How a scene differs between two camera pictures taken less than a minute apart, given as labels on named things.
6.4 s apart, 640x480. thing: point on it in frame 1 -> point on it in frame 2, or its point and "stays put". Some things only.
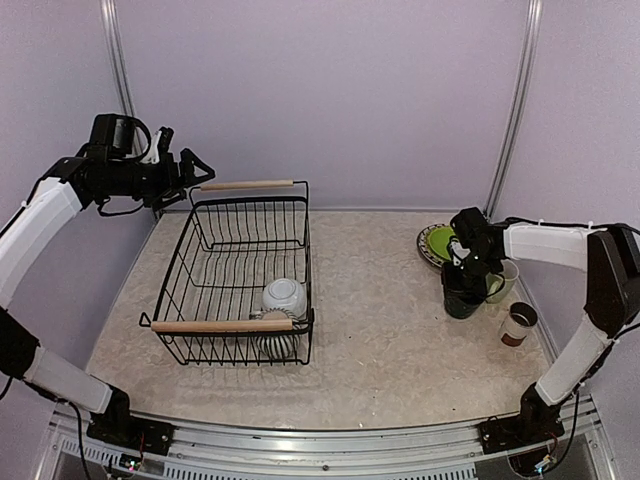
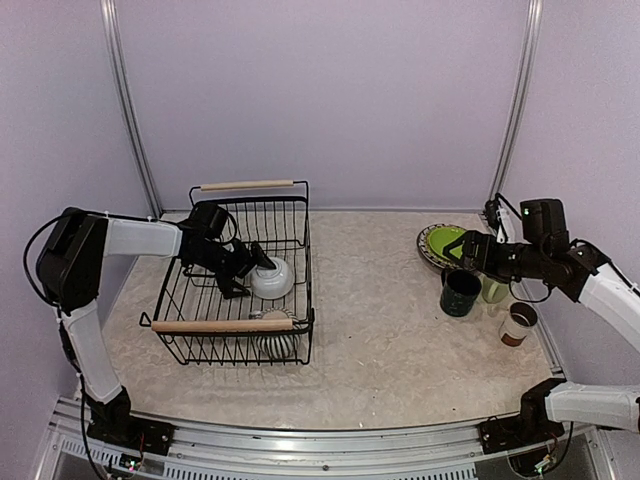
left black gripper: (170, 180) -> (244, 262)
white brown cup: (521, 318) stays put
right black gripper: (448, 269) -> (484, 262)
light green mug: (499, 284) stays put
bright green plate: (439, 238) stays put
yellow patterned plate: (430, 249) stays put
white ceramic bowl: (285, 293) -> (272, 283)
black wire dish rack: (236, 289) stays put
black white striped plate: (420, 245) stays put
